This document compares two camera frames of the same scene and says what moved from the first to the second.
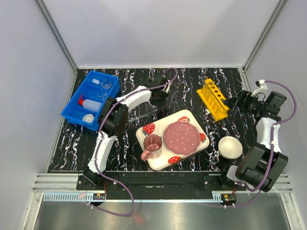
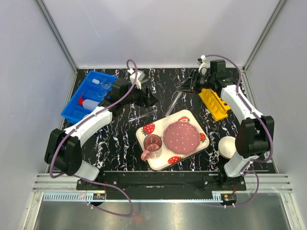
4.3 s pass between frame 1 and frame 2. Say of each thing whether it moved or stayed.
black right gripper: moved
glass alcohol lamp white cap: stayed
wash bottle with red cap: stayed
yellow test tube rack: stayed
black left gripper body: moved
